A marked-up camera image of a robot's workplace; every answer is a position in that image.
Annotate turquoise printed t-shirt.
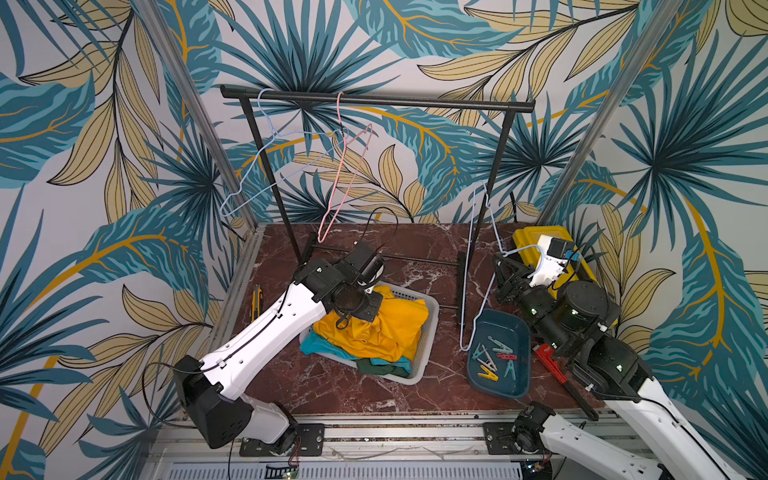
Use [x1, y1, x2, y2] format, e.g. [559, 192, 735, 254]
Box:
[300, 331, 412, 378]

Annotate mint white clothespin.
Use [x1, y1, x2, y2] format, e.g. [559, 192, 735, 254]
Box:
[487, 336, 514, 354]

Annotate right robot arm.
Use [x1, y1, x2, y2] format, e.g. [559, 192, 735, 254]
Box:
[493, 254, 741, 479]

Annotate pale blue wire hanger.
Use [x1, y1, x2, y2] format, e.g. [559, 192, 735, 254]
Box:
[458, 181, 562, 352]

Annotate dark teal plastic tray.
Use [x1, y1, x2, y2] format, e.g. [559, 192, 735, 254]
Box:
[467, 310, 532, 399]

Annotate yellow clothespin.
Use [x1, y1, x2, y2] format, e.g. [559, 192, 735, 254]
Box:
[477, 367, 499, 382]

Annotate yellow utility knife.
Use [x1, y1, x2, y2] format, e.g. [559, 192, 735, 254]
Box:
[250, 284, 263, 323]

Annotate right aluminium frame post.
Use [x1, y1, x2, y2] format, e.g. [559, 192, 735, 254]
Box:
[536, 0, 682, 226]

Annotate aluminium frame post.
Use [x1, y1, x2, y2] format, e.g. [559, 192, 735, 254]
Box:
[130, 0, 259, 226]
[536, 0, 682, 226]

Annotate pink wire hanger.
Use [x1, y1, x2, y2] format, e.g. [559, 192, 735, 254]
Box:
[316, 91, 374, 244]

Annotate yellow black toolbox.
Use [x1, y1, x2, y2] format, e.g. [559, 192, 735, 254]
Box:
[512, 226, 597, 297]

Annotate yellow t-shirt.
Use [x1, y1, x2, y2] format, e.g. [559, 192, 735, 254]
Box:
[312, 285, 429, 363]

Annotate grey perforated plastic basket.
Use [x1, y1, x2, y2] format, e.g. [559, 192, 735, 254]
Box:
[299, 282, 439, 385]

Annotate black clothes rack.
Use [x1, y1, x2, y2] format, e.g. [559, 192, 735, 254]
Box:
[219, 85, 535, 288]

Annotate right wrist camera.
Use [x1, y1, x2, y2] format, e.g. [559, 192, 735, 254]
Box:
[529, 235, 581, 287]

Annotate red pipe wrench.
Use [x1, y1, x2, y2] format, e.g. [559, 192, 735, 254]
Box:
[533, 343, 600, 422]

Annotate dark green t-shirt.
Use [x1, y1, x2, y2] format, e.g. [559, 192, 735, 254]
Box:
[355, 358, 398, 376]

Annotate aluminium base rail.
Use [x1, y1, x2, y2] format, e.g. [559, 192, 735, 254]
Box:
[140, 411, 565, 479]

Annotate teal clothespin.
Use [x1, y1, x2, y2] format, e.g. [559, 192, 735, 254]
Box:
[472, 344, 488, 364]
[504, 359, 517, 380]

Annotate beige pink clothespin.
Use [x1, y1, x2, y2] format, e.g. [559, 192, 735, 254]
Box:
[479, 349, 498, 372]

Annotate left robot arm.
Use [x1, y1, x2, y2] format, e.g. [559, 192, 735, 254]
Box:
[168, 243, 384, 453]

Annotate light blue wire hanger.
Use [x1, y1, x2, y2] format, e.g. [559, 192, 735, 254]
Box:
[219, 85, 347, 226]

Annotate left aluminium frame post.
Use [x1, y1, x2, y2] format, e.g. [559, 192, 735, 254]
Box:
[130, 0, 259, 226]

